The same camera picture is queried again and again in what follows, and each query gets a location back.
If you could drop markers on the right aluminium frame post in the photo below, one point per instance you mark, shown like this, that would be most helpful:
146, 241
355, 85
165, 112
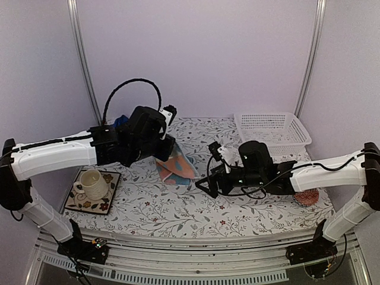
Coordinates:
316, 35

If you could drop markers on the dark blue towel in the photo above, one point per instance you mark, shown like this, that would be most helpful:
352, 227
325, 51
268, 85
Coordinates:
120, 121

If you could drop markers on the front aluminium rail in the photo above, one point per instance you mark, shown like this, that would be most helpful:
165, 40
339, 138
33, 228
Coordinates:
134, 259

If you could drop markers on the cream ribbed mug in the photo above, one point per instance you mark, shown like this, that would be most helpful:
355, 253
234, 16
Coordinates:
92, 184

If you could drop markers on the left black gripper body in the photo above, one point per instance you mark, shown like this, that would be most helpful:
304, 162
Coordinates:
147, 150

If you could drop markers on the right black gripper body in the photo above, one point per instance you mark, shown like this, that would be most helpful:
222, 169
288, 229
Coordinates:
251, 179

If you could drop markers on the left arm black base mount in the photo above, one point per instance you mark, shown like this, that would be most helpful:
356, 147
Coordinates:
95, 251

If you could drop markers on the aluminium frame post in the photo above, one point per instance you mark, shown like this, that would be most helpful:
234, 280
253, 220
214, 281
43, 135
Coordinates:
316, 35
79, 44

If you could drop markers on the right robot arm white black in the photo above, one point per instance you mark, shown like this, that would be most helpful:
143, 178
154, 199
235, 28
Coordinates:
360, 168

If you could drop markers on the light blue orange dotted towel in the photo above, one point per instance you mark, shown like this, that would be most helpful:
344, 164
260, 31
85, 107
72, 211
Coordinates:
179, 169

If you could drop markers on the left aluminium frame post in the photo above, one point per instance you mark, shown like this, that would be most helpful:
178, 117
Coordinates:
79, 44

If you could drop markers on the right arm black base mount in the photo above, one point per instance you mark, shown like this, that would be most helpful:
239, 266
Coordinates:
319, 247

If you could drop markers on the red white patterned bowl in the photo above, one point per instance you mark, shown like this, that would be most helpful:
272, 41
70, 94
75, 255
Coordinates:
307, 198

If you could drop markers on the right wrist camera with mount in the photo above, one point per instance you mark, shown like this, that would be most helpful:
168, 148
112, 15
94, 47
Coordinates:
223, 154

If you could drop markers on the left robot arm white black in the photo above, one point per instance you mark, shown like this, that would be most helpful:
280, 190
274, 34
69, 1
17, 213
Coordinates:
20, 162

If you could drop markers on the floral patterned tablecloth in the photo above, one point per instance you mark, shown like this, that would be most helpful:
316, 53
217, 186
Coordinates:
144, 205

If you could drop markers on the floral square coaster tile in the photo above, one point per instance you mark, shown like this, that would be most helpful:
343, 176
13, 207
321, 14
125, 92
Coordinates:
81, 203

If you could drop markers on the white plastic perforated basket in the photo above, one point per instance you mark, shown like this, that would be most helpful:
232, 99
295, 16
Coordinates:
283, 133

